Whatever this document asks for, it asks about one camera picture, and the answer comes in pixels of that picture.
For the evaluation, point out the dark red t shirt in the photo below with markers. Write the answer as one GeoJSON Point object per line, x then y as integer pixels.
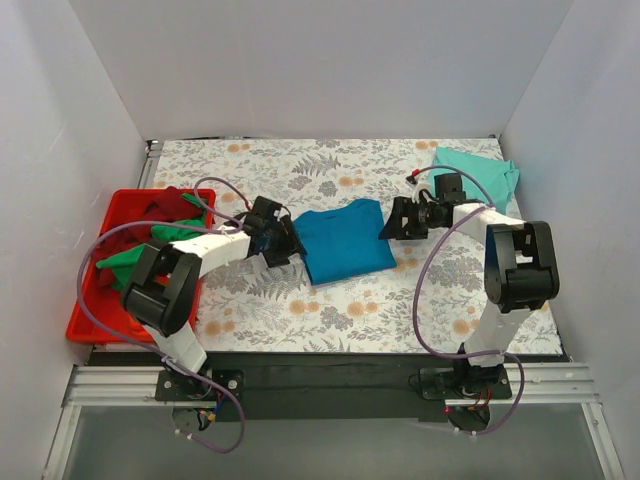
{"type": "Point", "coordinates": [126, 209]}

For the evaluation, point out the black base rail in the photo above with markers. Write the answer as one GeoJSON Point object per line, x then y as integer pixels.
{"type": "Point", "coordinates": [293, 386]}

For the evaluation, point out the blue t shirt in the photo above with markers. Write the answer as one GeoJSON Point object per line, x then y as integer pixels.
{"type": "Point", "coordinates": [344, 243]}

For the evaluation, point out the folded mint green t shirt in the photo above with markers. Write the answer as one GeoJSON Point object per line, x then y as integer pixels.
{"type": "Point", "coordinates": [497, 177]}

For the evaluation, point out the floral patterned table mat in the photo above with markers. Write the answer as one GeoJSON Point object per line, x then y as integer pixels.
{"type": "Point", "coordinates": [434, 296]}

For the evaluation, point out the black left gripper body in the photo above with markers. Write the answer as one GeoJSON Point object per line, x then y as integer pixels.
{"type": "Point", "coordinates": [282, 242]}

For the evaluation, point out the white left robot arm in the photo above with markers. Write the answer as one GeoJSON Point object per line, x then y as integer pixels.
{"type": "Point", "coordinates": [160, 292]}

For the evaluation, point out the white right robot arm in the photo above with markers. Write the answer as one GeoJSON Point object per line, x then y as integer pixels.
{"type": "Point", "coordinates": [520, 276]}

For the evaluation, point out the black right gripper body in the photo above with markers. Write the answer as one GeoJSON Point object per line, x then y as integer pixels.
{"type": "Point", "coordinates": [410, 218]}

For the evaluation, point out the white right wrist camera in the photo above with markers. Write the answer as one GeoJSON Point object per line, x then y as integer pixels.
{"type": "Point", "coordinates": [420, 188]}

